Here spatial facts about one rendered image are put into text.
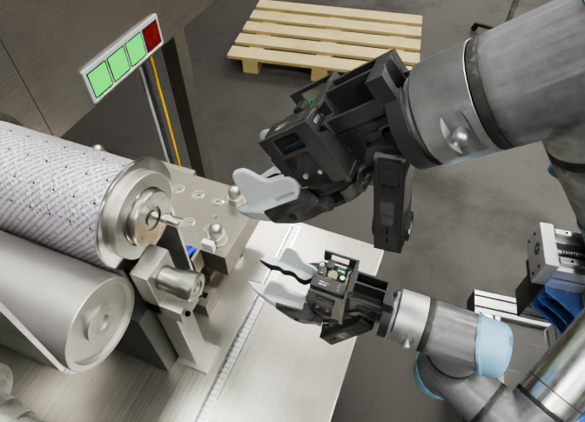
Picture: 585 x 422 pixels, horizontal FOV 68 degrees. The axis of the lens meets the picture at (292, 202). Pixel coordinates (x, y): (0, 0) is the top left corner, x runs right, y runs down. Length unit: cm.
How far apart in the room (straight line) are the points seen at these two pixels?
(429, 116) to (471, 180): 221
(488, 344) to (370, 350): 123
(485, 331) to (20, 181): 60
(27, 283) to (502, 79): 53
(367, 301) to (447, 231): 164
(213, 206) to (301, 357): 33
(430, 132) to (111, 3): 79
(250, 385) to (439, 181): 182
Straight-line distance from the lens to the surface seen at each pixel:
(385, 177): 34
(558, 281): 130
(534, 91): 27
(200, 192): 90
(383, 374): 181
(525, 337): 179
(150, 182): 56
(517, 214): 243
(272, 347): 84
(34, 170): 61
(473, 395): 71
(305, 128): 32
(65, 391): 90
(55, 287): 58
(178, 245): 74
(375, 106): 31
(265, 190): 39
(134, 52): 104
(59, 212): 58
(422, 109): 29
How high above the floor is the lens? 168
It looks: 49 degrees down
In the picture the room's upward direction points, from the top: straight up
